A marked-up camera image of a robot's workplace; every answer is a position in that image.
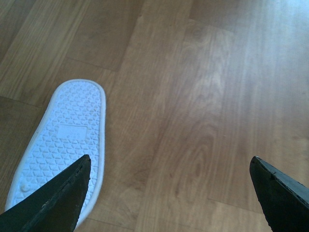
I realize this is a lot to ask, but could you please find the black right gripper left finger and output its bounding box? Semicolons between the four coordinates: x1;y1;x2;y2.
0;155;91;232

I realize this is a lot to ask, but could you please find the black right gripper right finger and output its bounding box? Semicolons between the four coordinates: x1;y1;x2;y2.
250;156;309;232

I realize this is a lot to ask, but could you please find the light blue slipper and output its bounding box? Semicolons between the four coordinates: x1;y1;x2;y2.
5;79;106;224

